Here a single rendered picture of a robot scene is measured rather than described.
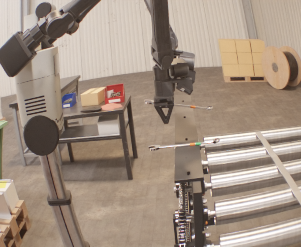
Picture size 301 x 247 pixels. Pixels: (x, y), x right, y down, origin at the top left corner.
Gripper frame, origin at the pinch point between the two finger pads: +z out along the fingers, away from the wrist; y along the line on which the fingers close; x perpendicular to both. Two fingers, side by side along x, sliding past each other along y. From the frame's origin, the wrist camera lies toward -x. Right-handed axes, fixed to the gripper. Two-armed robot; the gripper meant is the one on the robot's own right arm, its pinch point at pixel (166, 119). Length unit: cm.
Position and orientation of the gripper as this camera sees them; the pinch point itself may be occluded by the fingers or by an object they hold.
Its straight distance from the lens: 146.3
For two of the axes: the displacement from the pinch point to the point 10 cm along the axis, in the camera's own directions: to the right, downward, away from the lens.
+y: 0.4, -2.8, 9.6
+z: 1.1, 9.5, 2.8
